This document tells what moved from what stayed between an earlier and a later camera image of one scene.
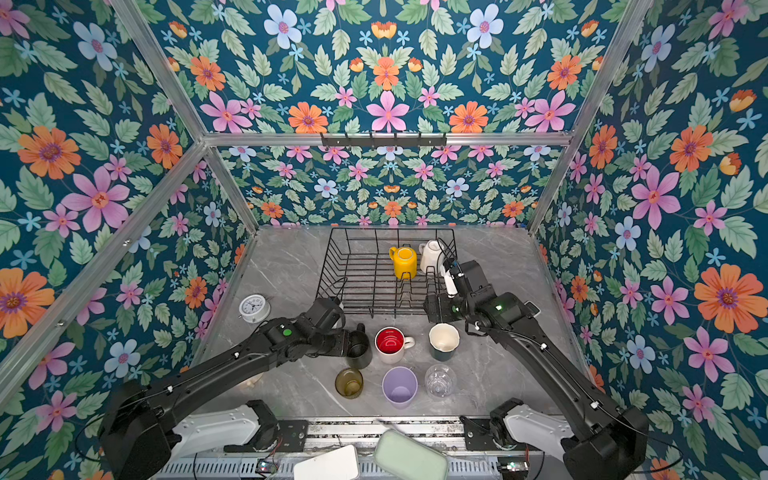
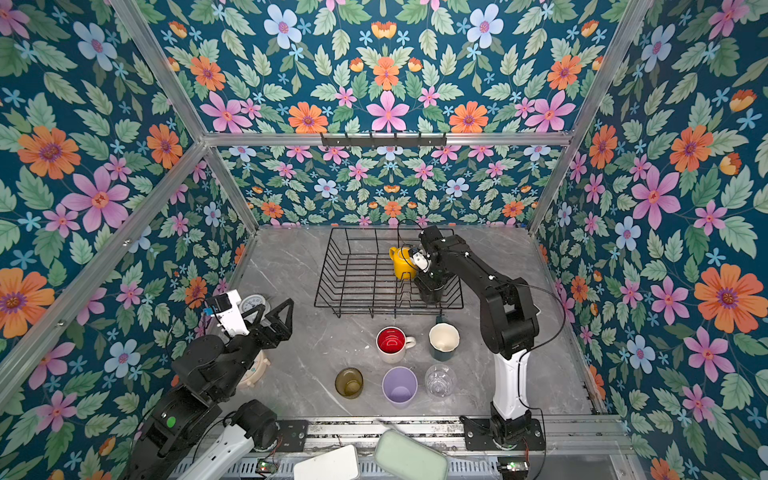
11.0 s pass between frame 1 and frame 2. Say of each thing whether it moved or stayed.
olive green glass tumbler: stayed
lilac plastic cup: stayed
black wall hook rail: stayed
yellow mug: stayed
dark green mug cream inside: stayed
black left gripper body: moved
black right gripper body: moved
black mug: moved
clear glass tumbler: stayed
